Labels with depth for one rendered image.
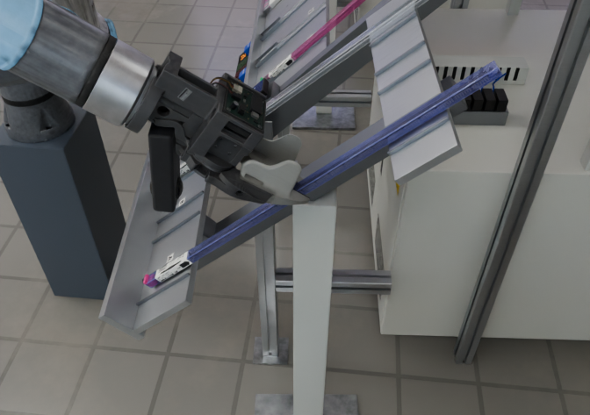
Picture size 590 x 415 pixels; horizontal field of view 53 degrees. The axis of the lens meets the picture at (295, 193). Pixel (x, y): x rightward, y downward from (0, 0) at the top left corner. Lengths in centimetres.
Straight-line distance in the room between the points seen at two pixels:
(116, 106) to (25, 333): 127
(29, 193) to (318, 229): 88
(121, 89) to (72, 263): 115
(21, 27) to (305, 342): 70
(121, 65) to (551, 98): 72
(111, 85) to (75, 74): 3
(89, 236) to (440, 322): 91
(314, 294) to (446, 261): 49
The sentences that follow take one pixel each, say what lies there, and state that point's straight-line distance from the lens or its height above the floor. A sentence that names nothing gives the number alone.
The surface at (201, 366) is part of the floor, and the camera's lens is 160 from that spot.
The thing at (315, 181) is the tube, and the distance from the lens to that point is 65.
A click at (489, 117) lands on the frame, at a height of 64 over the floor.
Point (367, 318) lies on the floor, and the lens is 168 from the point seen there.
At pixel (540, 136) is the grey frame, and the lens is 111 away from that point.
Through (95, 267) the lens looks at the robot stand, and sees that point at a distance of 167.
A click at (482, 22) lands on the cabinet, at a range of 172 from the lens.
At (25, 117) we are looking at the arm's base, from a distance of 142.
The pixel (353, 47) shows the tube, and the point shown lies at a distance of 81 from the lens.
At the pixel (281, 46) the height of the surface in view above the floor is 77.
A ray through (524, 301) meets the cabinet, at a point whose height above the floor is 22.
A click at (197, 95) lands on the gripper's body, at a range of 58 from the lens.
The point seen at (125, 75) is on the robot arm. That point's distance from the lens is 57.
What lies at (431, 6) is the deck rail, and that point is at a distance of 98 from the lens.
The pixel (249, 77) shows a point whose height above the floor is 73.
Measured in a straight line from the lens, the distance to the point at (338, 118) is 232.
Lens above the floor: 136
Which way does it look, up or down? 43 degrees down
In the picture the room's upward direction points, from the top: straight up
